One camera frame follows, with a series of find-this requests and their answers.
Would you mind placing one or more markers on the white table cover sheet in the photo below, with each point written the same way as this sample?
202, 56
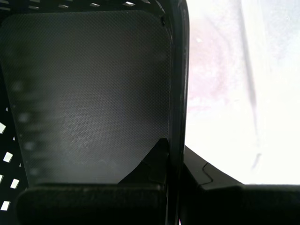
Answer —
234, 117

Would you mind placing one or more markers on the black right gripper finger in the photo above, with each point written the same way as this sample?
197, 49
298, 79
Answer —
93, 204
234, 206

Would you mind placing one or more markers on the black perforated plastic basket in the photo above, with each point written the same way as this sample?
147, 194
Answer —
93, 82

